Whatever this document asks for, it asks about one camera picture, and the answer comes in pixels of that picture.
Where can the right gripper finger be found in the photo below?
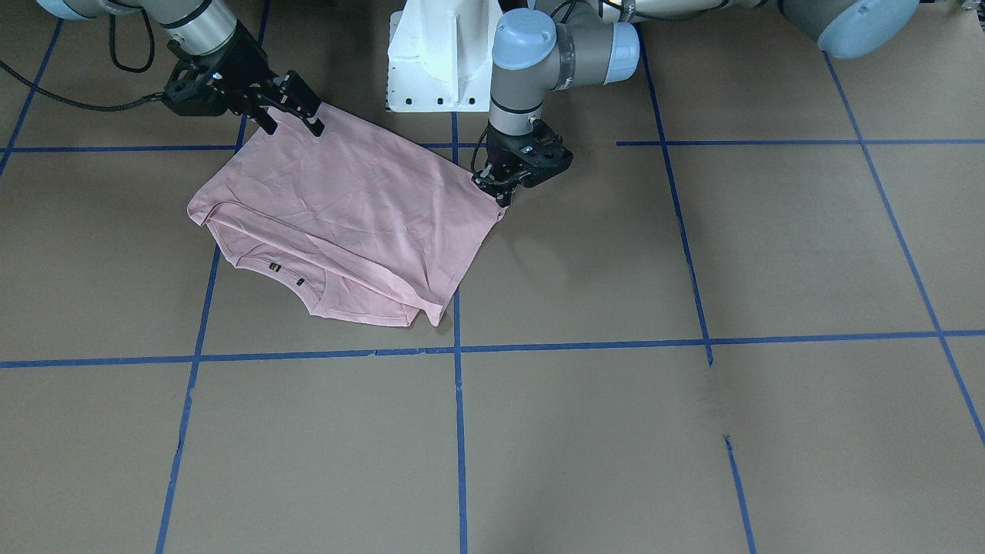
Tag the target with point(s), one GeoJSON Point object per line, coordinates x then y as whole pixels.
{"type": "Point", "coordinates": [295, 96]}
{"type": "Point", "coordinates": [258, 113]}

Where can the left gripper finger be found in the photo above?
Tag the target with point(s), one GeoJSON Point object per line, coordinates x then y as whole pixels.
{"type": "Point", "coordinates": [503, 194]}

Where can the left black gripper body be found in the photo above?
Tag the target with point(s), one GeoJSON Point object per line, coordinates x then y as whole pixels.
{"type": "Point", "coordinates": [501, 146]}

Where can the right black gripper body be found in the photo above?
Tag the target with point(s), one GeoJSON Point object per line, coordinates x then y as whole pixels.
{"type": "Point", "coordinates": [241, 63]}

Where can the pink Snoopy t-shirt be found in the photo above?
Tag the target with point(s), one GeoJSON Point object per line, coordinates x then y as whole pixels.
{"type": "Point", "coordinates": [361, 224]}

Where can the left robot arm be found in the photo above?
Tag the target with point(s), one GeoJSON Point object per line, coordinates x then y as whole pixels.
{"type": "Point", "coordinates": [549, 46]}

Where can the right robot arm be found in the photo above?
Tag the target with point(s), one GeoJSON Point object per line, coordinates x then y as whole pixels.
{"type": "Point", "coordinates": [201, 27]}

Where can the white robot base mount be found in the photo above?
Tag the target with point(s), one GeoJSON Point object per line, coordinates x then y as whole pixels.
{"type": "Point", "coordinates": [440, 56]}

